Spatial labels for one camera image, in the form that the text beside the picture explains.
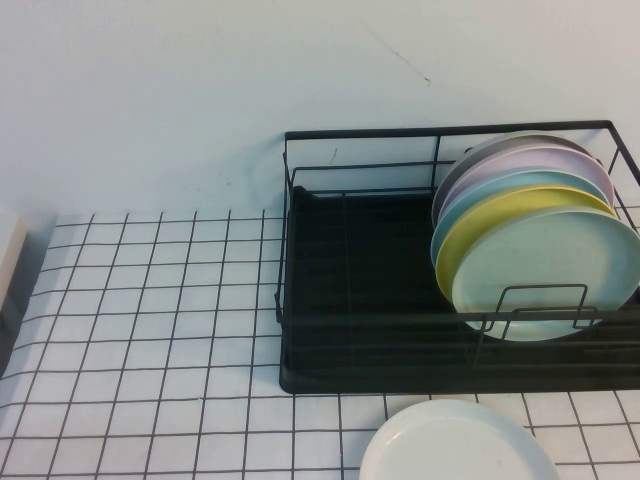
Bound grey round plate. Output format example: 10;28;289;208
432;130;594;221

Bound light blue round plate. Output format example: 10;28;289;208
430;169;614;261

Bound beige box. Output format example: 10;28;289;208
0;217;31;321

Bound yellow round plate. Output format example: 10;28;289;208
435;183;619;301

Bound white round plate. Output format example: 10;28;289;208
358;398;561;480

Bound white grid pattern tablecloth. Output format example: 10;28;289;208
0;209;640;480

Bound mint green round plate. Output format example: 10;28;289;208
452;209;640;344

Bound pink round plate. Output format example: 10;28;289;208
439;144;615;211

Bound black wire dish rack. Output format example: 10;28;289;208
273;118;640;396

